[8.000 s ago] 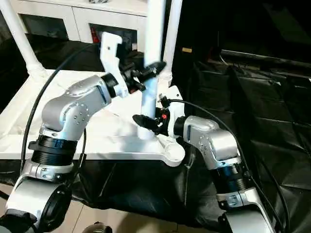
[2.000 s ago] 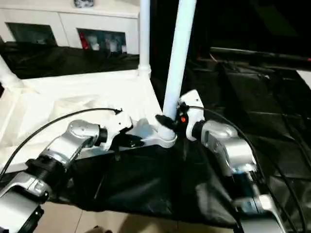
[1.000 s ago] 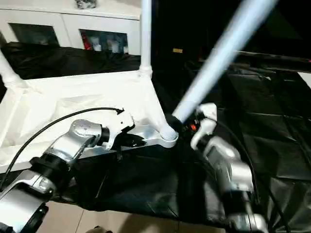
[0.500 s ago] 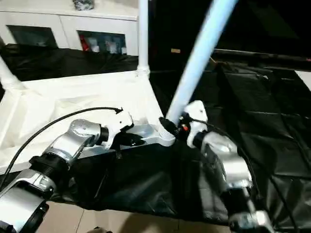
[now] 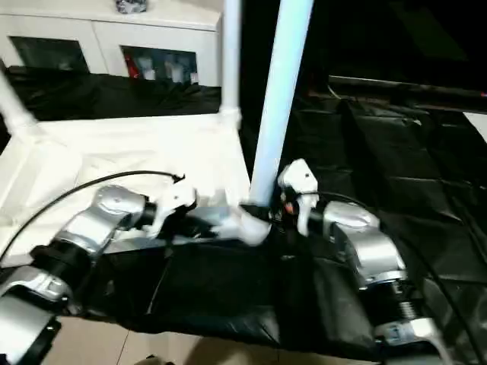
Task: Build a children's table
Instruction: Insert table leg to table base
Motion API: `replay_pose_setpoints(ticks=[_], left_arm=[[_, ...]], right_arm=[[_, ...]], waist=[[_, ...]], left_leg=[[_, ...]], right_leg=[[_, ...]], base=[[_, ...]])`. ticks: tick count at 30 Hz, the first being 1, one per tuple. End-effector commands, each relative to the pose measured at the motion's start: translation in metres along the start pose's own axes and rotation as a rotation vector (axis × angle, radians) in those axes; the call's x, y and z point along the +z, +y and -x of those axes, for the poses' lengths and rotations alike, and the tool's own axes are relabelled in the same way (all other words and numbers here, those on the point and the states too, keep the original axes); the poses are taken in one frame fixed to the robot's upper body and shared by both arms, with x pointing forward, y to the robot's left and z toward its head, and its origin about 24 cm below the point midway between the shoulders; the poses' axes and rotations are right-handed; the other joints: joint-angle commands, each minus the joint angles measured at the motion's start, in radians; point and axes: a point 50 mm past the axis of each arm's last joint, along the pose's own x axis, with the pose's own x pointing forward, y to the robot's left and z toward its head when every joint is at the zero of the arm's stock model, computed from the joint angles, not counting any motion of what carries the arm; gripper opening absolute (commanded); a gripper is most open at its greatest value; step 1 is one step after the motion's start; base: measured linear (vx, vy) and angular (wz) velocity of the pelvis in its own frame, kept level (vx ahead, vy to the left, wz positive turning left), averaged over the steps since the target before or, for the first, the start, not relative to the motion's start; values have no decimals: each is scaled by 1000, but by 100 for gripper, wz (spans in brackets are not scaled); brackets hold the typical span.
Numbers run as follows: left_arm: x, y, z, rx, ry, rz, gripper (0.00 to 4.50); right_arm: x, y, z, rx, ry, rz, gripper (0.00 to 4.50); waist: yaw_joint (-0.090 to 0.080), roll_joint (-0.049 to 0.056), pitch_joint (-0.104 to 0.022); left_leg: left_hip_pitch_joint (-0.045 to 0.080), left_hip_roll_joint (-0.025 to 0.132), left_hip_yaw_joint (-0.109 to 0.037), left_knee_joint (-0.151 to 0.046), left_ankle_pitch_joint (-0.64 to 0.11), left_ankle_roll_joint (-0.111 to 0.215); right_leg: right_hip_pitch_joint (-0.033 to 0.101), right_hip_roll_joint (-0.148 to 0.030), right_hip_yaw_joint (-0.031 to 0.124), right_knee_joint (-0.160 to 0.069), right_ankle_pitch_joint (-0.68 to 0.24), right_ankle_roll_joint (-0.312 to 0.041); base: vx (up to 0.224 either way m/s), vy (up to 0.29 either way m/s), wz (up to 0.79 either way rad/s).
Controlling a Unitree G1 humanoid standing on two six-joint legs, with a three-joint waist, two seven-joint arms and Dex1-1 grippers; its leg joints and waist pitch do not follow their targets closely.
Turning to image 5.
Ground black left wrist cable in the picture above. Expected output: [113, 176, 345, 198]
[0, 171, 186, 261]

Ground flat white board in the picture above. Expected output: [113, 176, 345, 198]
[466, 113, 487, 145]

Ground white cabinet with glass doors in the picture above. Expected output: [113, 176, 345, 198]
[0, 0, 223, 83]

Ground white plastic table top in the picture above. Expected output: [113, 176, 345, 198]
[0, 110, 272, 265]

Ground large black screen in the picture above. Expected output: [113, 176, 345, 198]
[243, 0, 487, 92]

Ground dark object on cabinet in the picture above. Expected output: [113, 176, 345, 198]
[116, 0, 150, 15]

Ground black plastic mat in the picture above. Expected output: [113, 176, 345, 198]
[0, 65, 487, 358]

